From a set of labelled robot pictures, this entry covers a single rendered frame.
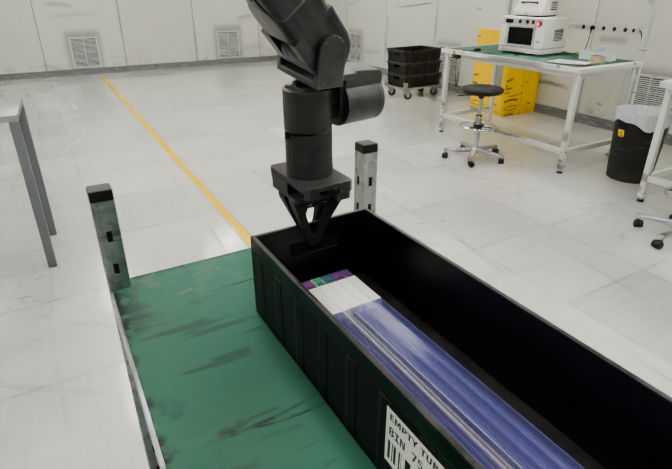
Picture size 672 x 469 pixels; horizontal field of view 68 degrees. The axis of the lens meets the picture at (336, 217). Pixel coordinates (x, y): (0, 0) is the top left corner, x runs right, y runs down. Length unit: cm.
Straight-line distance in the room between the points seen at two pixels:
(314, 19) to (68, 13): 890
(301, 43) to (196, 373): 37
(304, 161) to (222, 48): 929
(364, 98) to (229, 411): 38
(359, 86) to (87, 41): 888
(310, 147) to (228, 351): 26
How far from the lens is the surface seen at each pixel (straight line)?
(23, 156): 281
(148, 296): 75
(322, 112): 58
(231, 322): 67
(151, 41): 956
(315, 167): 60
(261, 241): 63
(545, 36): 462
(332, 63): 55
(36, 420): 210
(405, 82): 661
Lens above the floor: 134
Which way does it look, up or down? 25 degrees down
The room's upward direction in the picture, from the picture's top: straight up
